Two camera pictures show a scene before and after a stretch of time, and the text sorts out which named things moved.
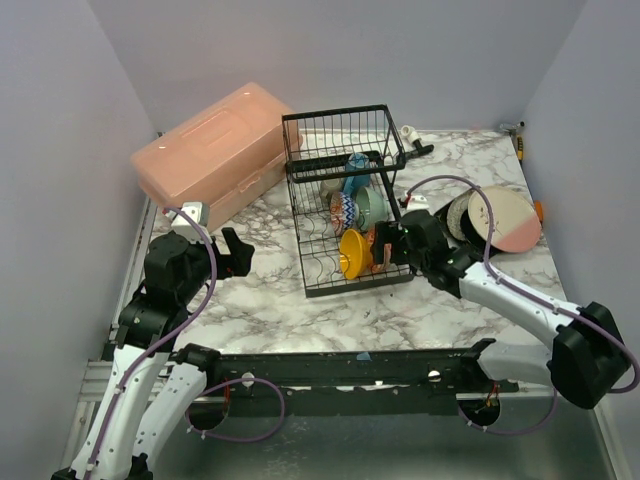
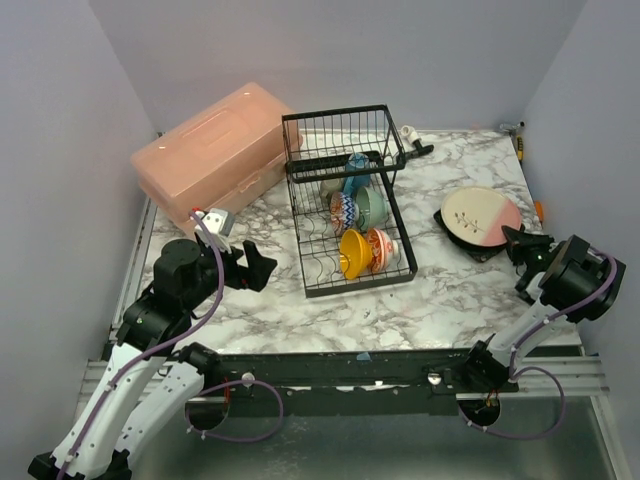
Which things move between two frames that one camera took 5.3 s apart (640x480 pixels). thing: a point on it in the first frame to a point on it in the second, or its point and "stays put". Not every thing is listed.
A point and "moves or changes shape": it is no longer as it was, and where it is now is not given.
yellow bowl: x=355 y=254 stays put
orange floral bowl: x=377 y=268 stays put
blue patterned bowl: x=350 y=211 stays put
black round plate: x=470 y=232 to x=438 y=220
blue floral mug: x=356 y=162 stays put
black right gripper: x=392 y=240 to x=530 y=253
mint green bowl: x=372 y=207 stays put
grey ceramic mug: x=328 y=187 stays put
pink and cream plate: x=517 y=226 moves or changes shape
